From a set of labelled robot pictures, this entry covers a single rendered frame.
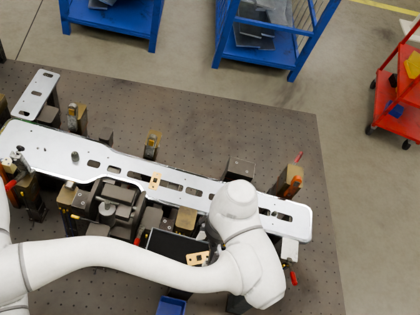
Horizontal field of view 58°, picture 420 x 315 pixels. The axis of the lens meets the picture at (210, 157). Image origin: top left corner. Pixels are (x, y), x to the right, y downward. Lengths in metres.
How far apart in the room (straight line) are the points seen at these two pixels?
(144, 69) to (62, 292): 2.15
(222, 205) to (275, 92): 2.74
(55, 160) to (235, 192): 0.96
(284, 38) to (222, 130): 1.86
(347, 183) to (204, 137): 1.54
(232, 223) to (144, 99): 1.46
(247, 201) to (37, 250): 0.45
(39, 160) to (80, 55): 1.92
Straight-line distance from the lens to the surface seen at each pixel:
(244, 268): 0.85
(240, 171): 1.67
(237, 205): 0.85
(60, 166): 1.64
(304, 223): 1.71
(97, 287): 1.75
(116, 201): 1.37
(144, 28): 3.49
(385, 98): 3.84
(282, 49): 3.73
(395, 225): 3.36
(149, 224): 1.43
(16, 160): 1.44
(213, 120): 2.22
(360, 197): 3.29
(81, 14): 3.57
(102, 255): 0.84
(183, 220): 1.45
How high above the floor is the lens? 2.40
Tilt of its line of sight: 56 degrees down
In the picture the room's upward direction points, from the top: 23 degrees clockwise
